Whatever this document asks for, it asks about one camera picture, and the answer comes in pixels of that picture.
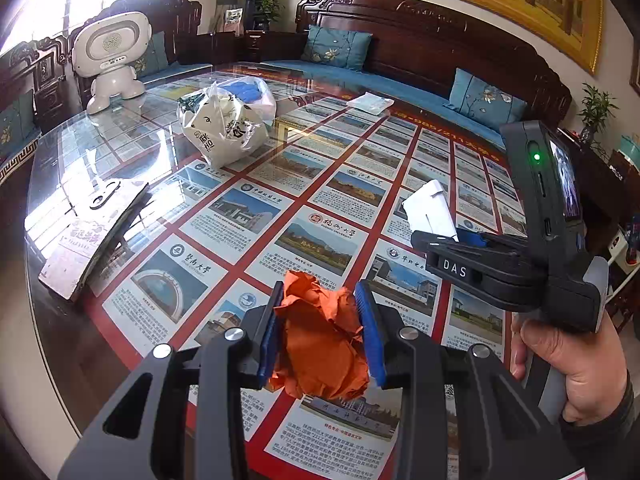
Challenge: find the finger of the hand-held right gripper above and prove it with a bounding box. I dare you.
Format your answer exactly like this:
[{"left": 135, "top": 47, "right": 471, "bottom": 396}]
[
  {"left": 457, "top": 227, "right": 526, "bottom": 255},
  {"left": 411, "top": 230, "right": 501, "bottom": 262}
]

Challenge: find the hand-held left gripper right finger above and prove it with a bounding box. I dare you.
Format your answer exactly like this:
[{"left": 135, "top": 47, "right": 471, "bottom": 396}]
[{"left": 355, "top": 280, "right": 581, "bottom": 480}]

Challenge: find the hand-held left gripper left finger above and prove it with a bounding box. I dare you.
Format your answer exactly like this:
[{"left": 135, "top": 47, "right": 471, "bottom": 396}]
[{"left": 57, "top": 280, "right": 287, "bottom": 480}]

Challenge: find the white paper carton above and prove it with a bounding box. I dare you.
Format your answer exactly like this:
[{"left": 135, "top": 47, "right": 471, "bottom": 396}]
[{"left": 402, "top": 180, "right": 460, "bottom": 242}]

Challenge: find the orange paper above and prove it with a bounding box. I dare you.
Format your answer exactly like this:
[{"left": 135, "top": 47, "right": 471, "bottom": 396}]
[{"left": 270, "top": 270, "right": 371, "bottom": 400}]

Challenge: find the white printed plastic bag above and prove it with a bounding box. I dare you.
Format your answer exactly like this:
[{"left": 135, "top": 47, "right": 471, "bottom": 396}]
[{"left": 178, "top": 77, "right": 277, "bottom": 170}]

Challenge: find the person's right forearm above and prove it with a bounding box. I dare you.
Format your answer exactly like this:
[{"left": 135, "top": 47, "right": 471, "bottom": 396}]
[{"left": 555, "top": 370, "right": 640, "bottom": 480}]

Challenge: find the person's right hand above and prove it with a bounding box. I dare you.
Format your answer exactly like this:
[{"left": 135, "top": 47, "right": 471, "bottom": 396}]
[{"left": 510, "top": 310, "right": 629, "bottom": 429}]

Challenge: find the dark wooden side cabinet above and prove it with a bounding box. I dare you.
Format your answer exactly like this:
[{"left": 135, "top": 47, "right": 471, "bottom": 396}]
[{"left": 560, "top": 127, "right": 640, "bottom": 243}]

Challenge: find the blue floral cushion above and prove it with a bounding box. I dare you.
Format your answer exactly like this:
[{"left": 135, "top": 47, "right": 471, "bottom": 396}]
[
  {"left": 132, "top": 31, "right": 170, "bottom": 79},
  {"left": 443, "top": 67, "right": 529, "bottom": 129},
  {"left": 301, "top": 25, "right": 373, "bottom": 72},
  {"left": 0, "top": 89, "right": 42, "bottom": 159}
]

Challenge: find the white flat packet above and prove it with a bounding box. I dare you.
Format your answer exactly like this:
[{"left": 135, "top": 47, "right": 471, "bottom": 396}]
[{"left": 346, "top": 92, "right": 394, "bottom": 113}]

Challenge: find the blue sofa seat pad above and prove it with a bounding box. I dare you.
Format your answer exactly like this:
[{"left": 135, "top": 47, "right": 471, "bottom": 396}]
[{"left": 260, "top": 60, "right": 507, "bottom": 149}]

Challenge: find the bamboo plant in vase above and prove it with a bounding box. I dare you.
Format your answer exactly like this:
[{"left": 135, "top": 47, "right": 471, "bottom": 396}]
[{"left": 575, "top": 84, "right": 620, "bottom": 146}]

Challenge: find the booklet with black clip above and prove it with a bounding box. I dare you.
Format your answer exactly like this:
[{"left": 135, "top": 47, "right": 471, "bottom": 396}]
[{"left": 39, "top": 180, "right": 151, "bottom": 302}]

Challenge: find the long carved wooden sofa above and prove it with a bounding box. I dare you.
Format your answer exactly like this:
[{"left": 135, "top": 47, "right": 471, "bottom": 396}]
[{"left": 260, "top": 0, "right": 573, "bottom": 147}]

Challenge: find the flat tag with holes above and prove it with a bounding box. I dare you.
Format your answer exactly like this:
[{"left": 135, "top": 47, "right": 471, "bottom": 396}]
[{"left": 90, "top": 182, "right": 121, "bottom": 210}]

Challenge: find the blue crumpled plastic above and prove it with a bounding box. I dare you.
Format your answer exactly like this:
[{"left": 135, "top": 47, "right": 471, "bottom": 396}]
[{"left": 222, "top": 79, "right": 265, "bottom": 105}]

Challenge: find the wooden corner table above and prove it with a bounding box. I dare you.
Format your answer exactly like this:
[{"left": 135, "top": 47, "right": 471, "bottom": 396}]
[{"left": 245, "top": 30, "right": 307, "bottom": 64}]

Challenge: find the green potted plant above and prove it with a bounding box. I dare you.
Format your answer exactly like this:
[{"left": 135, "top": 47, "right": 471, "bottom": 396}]
[{"left": 255, "top": 0, "right": 287, "bottom": 31}]

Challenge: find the black tower appliance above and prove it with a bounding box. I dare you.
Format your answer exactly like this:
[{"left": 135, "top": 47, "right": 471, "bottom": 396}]
[{"left": 247, "top": 0, "right": 269, "bottom": 31}]

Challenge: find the carved wooden bench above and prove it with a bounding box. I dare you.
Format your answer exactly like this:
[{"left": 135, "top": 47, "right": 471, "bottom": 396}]
[{"left": 0, "top": 0, "right": 213, "bottom": 161}]

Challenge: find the white robot toy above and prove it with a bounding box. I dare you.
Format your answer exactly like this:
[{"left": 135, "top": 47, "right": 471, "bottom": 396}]
[{"left": 70, "top": 11, "right": 152, "bottom": 115}]

